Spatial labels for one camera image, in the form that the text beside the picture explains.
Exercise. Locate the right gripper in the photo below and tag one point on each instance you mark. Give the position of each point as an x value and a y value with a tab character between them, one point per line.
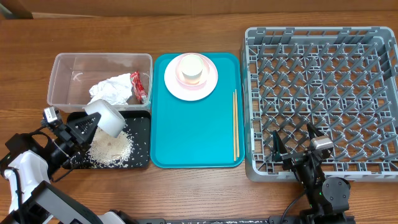
280	154

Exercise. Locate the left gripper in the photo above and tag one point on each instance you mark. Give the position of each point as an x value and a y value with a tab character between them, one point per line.
64	133

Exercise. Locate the grey bowl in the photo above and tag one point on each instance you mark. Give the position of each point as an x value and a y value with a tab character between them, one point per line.
111	120

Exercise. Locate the white rice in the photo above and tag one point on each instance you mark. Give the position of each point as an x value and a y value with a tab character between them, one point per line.
109	149

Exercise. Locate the white napkin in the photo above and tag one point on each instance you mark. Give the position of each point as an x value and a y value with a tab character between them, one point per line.
115	90

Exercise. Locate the red sauce packet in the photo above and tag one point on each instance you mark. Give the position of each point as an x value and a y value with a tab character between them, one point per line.
138	87

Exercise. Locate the wooden chopstick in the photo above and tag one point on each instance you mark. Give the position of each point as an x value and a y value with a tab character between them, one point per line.
234	132
236	123

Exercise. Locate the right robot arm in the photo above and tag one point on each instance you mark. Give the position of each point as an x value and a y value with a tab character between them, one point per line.
328	196

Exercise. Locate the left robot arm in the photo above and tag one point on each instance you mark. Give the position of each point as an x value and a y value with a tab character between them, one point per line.
29	168

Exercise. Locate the grey dishwasher rack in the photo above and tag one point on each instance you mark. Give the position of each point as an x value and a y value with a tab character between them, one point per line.
343	80

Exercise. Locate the black tray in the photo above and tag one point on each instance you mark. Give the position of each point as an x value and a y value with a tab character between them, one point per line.
141	137

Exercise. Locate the clear plastic bin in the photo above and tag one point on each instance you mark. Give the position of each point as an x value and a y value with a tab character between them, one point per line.
73	74

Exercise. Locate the white plate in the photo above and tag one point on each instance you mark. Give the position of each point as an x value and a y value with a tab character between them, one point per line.
190	93

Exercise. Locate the teal serving tray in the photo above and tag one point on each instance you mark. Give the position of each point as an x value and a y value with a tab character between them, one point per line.
197	134

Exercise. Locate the white cup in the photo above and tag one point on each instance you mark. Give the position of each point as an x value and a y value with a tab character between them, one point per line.
191	67

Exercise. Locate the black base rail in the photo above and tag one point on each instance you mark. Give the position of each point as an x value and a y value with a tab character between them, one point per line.
217	221

